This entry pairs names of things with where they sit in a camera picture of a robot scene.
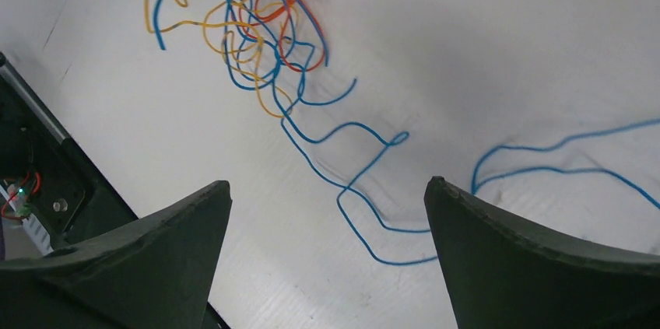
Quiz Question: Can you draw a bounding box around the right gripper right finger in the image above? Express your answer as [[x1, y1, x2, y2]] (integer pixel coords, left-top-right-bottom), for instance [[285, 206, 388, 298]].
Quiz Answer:
[[423, 177, 659, 328]]

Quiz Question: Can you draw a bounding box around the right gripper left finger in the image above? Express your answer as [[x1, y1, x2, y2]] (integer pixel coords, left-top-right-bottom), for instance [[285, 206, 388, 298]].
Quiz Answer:
[[1, 180, 232, 328]]

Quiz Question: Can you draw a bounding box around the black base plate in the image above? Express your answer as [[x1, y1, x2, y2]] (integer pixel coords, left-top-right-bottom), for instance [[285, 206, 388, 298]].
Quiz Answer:
[[1, 58, 226, 328]]

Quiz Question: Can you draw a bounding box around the right white cable duct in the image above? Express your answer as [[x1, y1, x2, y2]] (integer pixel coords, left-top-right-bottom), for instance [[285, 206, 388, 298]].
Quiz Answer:
[[1, 184, 53, 260]]

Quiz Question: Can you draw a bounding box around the coloured wire bundle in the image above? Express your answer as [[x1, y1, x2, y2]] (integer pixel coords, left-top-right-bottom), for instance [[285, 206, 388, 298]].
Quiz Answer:
[[95, 0, 331, 120]]

